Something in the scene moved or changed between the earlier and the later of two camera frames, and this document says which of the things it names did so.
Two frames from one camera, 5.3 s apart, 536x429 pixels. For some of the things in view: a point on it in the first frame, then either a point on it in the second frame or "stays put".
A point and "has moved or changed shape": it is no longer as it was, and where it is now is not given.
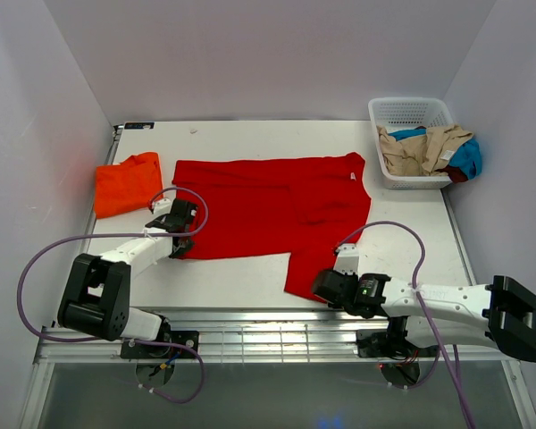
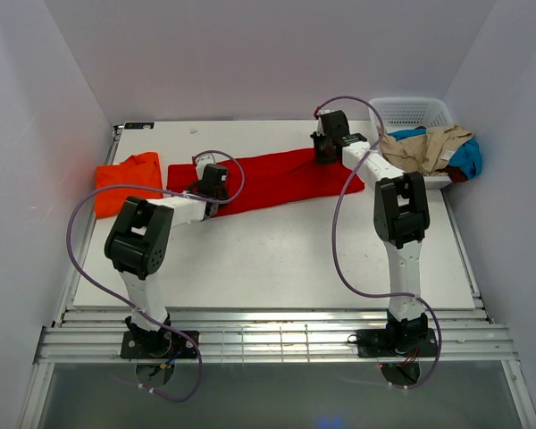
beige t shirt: [423, 154] stays put
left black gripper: [181, 251] to [223, 195]
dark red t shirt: [456, 174] stays put
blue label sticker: [148, 125] stays put
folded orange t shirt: [129, 186] stays put
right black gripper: [354, 277] to [322, 159]
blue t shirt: [468, 156] stays put
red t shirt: [305, 206] has moved or changed shape
